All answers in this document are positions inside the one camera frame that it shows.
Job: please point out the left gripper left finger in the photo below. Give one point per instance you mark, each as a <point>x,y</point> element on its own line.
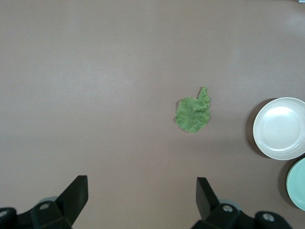
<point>71,202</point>

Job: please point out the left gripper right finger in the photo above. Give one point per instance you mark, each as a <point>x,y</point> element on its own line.
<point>209,205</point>

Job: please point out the green lettuce leaf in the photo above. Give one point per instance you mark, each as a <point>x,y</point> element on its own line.
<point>193,117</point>

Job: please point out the green round plate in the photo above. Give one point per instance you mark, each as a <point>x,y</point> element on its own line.
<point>299,186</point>

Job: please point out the beige round plate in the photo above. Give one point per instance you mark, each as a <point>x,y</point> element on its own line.
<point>278,128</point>

